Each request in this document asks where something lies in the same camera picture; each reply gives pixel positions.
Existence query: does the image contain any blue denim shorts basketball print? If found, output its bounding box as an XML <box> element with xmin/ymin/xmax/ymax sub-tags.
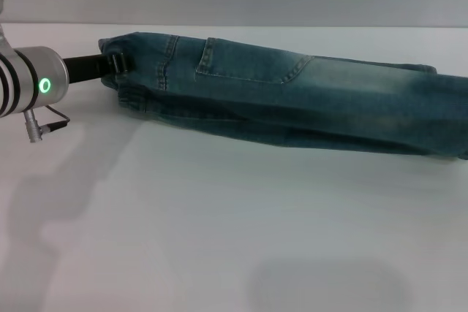
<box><xmin>97</xmin><ymin>31</ymin><xmax>468</xmax><ymax>161</ymax></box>

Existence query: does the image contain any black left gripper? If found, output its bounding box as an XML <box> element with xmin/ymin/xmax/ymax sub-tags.
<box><xmin>62</xmin><ymin>53</ymin><xmax>130</xmax><ymax>85</ymax></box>

